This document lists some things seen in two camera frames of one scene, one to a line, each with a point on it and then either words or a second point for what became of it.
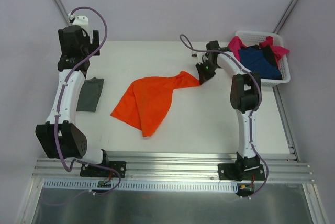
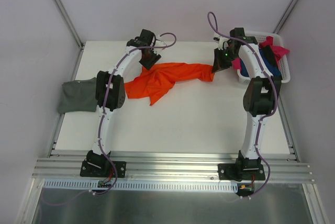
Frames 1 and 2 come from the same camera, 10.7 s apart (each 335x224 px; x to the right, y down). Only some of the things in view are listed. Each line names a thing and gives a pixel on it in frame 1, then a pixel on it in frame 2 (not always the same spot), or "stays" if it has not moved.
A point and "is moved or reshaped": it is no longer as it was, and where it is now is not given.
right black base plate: (232, 171) stays
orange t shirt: (146, 103) is moved or reshaped
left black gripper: (95, 42) -> (147, 55)
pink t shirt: (236, 44) stays
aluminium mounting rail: (174, 167) stays
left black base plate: (91, 170) stays
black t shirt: (269, 52) stays
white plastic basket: (249, 38) stays
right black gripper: (204, 73) -> (220, 57)
